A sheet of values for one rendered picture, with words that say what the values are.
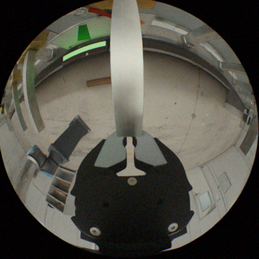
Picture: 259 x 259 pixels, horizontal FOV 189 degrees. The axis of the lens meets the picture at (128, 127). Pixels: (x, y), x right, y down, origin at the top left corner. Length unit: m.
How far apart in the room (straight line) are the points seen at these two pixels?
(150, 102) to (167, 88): 0.30
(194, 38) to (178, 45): 0.07
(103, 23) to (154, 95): 0.90
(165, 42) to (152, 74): 0.72
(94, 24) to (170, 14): 0.36
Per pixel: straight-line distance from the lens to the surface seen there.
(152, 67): 1.01
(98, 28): 0.26
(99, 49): 0.28
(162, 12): 0.51
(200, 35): 0.30
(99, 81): 0.91
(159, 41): 0.31
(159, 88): 1.01
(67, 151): 0.94
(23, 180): 0.75
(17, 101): 0.50
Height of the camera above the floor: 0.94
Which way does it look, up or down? 59 degrees down
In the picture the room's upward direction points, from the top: 179 degrees clockwise
